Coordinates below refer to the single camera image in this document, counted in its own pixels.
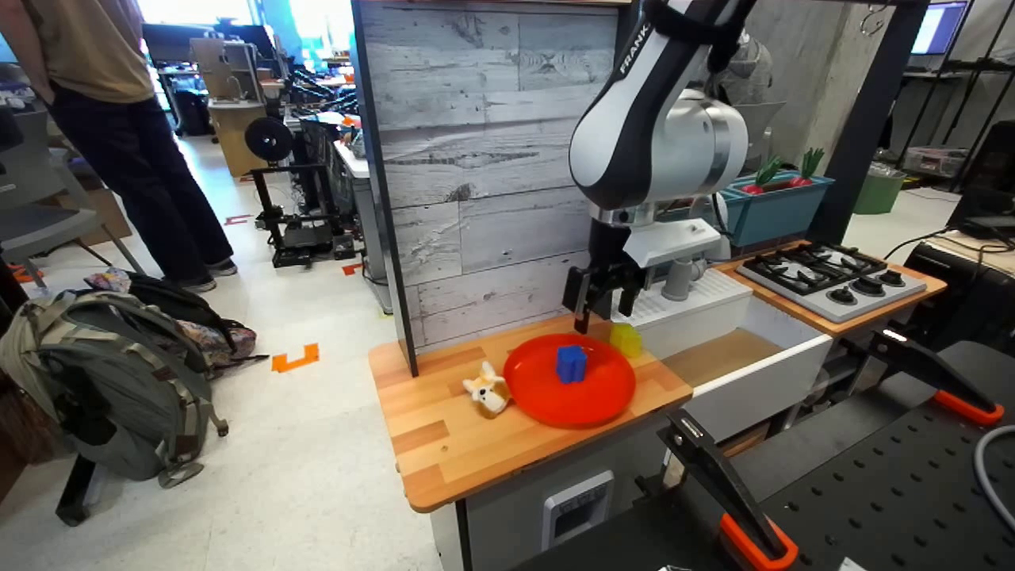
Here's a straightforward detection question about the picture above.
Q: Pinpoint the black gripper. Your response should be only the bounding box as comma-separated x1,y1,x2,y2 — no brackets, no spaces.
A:
565,218,648,334

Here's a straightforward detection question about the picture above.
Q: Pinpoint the yellow block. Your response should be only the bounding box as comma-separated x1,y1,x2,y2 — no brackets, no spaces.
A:
608,324,644,359

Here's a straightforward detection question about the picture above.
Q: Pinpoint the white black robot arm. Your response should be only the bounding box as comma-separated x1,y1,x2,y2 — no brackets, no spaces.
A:
561,0,754,331

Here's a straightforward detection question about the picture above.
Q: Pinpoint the blue block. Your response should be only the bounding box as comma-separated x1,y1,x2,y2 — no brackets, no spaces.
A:
556,346,586,385

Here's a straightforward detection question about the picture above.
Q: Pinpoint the grey toy faucet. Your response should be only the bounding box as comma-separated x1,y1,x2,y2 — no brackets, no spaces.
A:
664,258,709,302

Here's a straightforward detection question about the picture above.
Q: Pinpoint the red plate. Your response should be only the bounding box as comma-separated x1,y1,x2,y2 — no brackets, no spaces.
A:
505,334,636,428

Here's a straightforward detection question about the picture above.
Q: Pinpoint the small toy dog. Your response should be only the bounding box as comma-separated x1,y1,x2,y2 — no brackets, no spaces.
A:
463,363,511,419

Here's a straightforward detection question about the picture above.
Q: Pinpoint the white toy sink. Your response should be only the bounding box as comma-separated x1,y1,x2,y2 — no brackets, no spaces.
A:
620,270,830,440

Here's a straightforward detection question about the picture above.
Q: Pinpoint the black orange clamp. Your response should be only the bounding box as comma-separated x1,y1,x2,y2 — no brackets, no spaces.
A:
867,328,1005,428
659,410,799,571

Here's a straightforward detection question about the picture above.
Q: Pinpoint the right blue planter box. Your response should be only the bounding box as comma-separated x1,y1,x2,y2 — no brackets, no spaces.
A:
723,170,830,250

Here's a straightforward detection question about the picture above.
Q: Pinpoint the wooden toy counter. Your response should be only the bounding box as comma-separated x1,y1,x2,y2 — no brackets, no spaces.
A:
367,314,691,513

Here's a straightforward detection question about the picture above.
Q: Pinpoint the toy stove top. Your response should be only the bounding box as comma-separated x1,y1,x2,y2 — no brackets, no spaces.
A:
741,244,923,324

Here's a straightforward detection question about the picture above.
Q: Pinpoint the black orange clamp right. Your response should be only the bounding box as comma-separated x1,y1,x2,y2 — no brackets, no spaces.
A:
867,328,1005,428

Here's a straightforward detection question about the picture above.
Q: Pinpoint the black perforated table plate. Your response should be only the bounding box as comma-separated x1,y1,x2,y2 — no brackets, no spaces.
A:
737,403,1015,571

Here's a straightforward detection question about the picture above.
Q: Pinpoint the grey backpack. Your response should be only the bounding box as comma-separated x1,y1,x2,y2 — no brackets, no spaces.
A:
3,272,258,490

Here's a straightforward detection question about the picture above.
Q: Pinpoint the standing person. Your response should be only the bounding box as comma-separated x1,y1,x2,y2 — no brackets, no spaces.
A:
0,0,237,291

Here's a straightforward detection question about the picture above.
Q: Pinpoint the orange floor bracket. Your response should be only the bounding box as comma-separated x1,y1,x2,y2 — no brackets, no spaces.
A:
269,343,321,374

